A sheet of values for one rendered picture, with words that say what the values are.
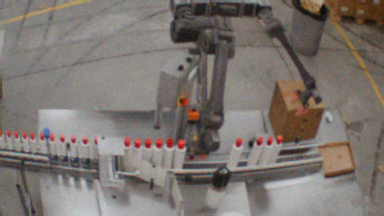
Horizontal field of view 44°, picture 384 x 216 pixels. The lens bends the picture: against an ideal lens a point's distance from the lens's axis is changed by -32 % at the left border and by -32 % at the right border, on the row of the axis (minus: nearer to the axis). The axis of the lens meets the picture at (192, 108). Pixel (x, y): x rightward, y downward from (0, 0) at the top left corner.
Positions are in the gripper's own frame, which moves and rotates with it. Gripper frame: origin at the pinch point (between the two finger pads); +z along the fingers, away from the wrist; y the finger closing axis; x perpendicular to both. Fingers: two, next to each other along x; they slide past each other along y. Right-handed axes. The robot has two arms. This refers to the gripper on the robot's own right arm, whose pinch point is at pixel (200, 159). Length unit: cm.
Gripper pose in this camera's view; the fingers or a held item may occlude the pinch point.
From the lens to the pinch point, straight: 314.9
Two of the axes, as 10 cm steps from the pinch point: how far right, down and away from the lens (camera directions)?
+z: -1.4, 7.5, 6.5
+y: 9.8, 0.0, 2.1
